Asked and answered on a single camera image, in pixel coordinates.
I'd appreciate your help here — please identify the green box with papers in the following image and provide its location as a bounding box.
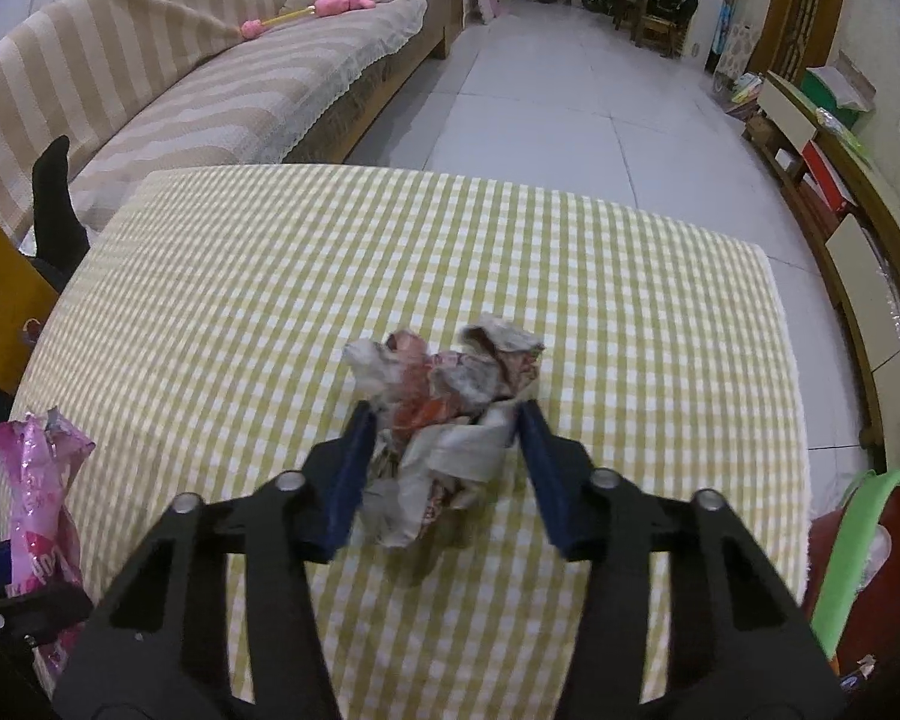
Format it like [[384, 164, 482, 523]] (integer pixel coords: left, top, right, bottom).
[[800, 52, 877, 128]]

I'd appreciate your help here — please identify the pink plastic bag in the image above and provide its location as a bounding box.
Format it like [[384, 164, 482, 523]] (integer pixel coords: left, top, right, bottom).
[[0, 408, 95, 686]]

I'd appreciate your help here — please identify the wooden chair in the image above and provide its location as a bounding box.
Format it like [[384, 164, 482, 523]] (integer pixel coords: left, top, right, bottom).
[[611, 0, 699, 59]]

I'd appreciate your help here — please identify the wooden side table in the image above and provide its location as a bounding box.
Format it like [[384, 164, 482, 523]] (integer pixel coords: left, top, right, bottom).
[[0, 226, 58, 395]]

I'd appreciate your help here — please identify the green checkered tablecloth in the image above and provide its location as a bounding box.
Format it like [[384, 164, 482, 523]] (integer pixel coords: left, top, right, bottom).
[[14, 166, 811, 718]]

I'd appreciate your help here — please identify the wooden tv cabinet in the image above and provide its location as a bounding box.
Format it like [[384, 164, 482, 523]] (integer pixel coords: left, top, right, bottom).
[[745, 73, 900, 470]]

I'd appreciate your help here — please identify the newspaper ball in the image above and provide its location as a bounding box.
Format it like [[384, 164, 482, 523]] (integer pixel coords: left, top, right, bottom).
[[343, 316, 544, 550]]

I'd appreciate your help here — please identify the red bin with green rim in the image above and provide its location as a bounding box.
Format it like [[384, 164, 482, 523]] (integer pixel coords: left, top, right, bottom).
[[803, 470, 900, 688]]

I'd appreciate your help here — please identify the striped beige sofa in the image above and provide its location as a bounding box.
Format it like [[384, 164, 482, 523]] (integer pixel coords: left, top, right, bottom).
[[0, 0, 453, 242]]

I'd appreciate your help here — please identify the pink toy wand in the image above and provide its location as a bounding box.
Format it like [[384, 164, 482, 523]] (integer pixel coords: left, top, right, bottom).
[[240, 0, 377, 41]]

